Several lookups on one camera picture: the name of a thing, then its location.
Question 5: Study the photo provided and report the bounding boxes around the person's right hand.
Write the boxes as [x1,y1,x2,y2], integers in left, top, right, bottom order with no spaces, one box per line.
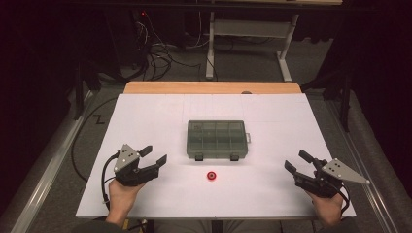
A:
[305,189,345,224]

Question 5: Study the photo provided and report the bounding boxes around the long black floor cable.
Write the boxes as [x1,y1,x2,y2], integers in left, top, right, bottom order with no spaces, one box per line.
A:
[70,96,120,183]

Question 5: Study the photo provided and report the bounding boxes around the person's left hand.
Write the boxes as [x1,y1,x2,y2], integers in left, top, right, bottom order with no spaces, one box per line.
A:
[107,179,148,218]

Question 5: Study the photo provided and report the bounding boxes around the white metal table frame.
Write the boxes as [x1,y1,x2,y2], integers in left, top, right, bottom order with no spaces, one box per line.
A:
[204,0,344,83]

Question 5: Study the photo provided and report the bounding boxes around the tangled cable bundle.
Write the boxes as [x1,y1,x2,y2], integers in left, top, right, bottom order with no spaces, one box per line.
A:
[130,11,203,82]

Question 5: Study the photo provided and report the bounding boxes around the black metal stand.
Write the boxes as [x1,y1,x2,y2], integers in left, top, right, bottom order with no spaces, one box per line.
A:
[72,60,102,121]
[300,69,354,133]

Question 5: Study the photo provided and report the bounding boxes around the aluminium floor rail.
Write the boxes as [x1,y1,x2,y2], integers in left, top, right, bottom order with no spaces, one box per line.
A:
[9,90,95,233]
[324,96,406,233]

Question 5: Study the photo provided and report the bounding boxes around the right hand-held gripper black cable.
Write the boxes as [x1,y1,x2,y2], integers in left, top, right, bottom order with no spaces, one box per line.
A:
[336,183,352,215]

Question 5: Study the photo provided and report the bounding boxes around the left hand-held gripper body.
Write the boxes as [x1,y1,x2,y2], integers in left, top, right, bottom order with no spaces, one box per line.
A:
[113,143,148,188]

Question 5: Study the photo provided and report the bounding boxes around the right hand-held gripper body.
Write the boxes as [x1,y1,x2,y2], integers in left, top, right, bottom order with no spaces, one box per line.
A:
[293,157,371,199]

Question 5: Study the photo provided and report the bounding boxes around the grey transparent compartment box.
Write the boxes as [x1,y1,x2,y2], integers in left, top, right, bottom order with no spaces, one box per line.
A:
[186,119,253,162]

